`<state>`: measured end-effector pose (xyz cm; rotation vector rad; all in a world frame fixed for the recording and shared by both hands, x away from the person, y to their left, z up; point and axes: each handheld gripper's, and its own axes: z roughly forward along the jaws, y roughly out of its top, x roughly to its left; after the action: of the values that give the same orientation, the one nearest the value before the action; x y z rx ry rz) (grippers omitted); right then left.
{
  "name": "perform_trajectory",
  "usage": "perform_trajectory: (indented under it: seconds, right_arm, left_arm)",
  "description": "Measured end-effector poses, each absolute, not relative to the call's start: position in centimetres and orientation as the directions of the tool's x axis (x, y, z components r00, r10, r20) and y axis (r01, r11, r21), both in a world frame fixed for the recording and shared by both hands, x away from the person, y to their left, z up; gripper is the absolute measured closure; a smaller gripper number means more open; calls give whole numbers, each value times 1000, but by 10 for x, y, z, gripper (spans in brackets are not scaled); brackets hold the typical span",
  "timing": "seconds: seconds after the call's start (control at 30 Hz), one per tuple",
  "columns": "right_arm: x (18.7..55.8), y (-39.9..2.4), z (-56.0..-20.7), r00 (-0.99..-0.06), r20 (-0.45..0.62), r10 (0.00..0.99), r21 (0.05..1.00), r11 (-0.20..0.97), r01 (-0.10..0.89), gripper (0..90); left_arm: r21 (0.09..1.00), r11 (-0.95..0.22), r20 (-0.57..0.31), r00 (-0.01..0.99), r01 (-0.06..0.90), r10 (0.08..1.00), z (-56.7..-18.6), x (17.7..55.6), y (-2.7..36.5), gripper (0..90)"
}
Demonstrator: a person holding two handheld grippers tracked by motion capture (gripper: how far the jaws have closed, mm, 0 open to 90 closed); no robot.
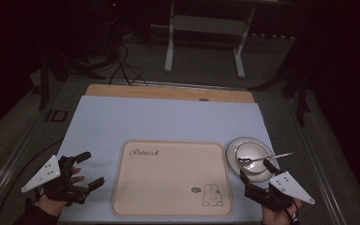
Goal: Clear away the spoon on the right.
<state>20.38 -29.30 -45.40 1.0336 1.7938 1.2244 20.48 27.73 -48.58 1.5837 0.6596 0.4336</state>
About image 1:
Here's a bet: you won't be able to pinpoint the beige placemat with rabbit print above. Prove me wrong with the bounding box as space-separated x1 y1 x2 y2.
111 140 234 218

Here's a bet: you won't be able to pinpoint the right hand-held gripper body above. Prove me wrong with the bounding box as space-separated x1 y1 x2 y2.
244 171 316 212

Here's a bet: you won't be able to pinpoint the metal floor rail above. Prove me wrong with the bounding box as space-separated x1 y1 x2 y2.
114 79 248 92

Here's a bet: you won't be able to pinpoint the white desk frame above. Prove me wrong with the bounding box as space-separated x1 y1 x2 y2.
164 0 258 80

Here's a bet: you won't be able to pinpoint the white plate with dark rim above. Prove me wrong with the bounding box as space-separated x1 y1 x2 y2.
225 136 278 184

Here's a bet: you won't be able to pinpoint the black floor cables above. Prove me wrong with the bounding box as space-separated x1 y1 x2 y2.
108 42 150 87

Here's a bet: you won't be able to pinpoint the light blue table mat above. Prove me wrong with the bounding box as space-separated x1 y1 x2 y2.
57 95 283 224

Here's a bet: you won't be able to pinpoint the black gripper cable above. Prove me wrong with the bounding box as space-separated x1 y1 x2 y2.
281 200 299 225

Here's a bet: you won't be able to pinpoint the black floor socket box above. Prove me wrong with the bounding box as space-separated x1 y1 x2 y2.
45 109 69 124

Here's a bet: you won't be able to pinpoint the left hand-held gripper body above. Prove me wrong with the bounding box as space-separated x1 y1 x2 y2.
21 155 91 207

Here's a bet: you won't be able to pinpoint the small white bowl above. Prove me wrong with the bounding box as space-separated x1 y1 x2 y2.
235 142 272 174

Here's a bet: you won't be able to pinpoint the metal spoon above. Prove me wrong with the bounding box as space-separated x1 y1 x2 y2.
237 151 294 165

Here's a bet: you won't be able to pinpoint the black metal stand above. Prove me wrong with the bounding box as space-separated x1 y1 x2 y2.
37 46 107 111
248 31 312 128

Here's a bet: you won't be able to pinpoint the person's right hand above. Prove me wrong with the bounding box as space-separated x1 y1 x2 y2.
262 199 303 225

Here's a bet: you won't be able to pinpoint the person's left hand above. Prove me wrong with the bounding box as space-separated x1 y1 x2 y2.
37 166 85 218

